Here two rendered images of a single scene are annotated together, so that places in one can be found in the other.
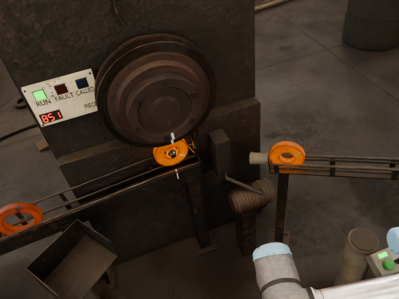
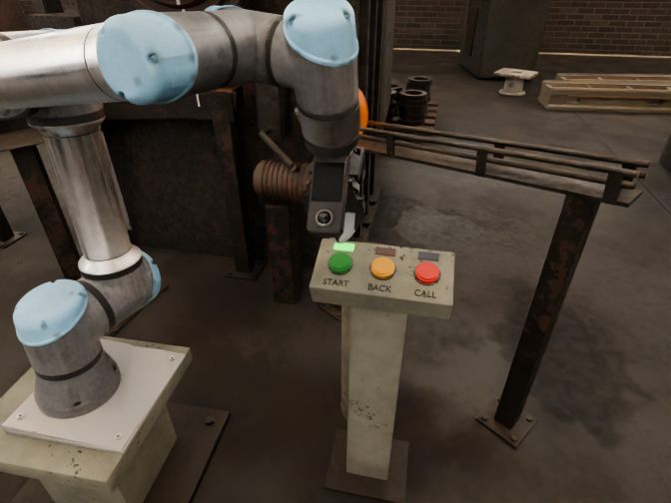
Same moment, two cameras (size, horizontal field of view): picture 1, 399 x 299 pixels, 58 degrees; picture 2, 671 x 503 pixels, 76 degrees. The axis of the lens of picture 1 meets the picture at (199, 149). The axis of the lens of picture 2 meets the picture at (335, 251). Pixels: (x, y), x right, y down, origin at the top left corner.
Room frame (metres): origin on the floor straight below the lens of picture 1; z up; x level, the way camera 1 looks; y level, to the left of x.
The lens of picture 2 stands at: (0.04, -0.89, 1.03)
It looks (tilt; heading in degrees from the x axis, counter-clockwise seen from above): 33 degrees down; 25
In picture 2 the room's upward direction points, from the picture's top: straight up
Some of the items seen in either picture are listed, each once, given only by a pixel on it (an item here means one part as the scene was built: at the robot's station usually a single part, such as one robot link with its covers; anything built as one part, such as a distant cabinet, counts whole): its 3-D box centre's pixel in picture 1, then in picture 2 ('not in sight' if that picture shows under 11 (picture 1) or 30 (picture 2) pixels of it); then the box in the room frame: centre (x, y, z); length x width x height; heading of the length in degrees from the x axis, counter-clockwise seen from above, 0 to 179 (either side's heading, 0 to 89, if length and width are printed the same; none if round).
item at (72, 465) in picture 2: not in sight; (86, 399); (0.34, -0.17, 0.28); 0.32 x 0.32 x 0.04; 15
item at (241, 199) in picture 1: (252, 219); (295, 236); (1.12, -0.22, 0.27); 0.22 x 0.13 x 0.53; 104
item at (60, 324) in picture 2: not in sight; (61, 323); (0.36, -0.17, 0.48); 0.13 x 0.12 x 0.14; 179
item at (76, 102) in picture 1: (65, 98); not in sight; (1.20, 0.48, 1.15); 0.26 x 0.02 x 0.18; 104
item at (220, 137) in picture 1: (219, 153); (273, 100); (1.24, -0.10, 0.68); 0.11 x 0.08 x 0.24; 14
